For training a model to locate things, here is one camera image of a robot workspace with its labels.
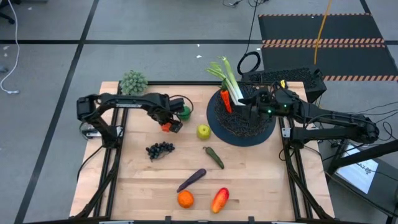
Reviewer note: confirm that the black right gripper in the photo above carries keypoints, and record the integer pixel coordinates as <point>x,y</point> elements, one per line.
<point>280,101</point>

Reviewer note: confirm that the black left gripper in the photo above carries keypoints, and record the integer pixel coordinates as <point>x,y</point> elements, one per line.
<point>161,109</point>

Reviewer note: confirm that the orange bell pepper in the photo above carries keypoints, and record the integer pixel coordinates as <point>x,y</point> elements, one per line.
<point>165,127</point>

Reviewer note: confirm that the green bell pepper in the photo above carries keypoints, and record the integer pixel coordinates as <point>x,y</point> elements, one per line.
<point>186,114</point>

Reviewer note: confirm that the orange carrot with green top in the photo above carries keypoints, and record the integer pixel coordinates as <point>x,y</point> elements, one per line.
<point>226,101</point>

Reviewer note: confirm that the yellow-green apple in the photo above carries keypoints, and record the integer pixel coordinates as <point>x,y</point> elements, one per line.
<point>203,132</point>

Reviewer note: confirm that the green and white leek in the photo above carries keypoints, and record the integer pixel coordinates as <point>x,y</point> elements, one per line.
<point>231,84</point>

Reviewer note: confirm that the green pickle cucumber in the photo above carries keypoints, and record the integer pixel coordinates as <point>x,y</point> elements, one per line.
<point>214,158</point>

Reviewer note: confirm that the long purple eggplant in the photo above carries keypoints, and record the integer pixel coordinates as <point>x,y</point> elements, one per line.
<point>192,180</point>

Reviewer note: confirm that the orange citrus fruit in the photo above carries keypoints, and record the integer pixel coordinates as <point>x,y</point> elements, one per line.
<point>185,199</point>

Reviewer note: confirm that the red and orange mango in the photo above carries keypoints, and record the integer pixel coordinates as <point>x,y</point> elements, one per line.
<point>220,200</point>

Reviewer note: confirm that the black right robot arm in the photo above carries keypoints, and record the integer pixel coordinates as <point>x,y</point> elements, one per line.
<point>342,121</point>

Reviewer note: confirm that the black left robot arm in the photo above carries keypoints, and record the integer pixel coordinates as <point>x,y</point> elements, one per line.
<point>124,101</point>

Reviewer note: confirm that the dark purple grape bunch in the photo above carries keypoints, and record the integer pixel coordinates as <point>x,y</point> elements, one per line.
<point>159,150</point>

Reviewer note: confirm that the black perforated computer case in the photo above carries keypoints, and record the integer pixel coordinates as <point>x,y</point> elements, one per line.
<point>298,76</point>

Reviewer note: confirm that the black table edge clamp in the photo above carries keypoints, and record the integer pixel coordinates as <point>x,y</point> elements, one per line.
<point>251,219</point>
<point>168,219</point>

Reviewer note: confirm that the black hazard-striped floor mat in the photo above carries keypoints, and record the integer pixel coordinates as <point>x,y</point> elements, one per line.
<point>342,28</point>

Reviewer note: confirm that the white paper sheet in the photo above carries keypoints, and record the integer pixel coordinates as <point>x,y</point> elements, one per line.
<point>357,171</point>

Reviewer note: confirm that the dark side cart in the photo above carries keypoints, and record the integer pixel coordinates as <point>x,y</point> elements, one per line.
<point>385,186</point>

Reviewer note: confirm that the black chair base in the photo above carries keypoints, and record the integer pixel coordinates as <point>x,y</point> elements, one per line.
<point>7,18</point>

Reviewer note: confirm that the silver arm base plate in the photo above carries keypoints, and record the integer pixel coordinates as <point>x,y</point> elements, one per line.
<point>90,133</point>
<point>286,132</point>

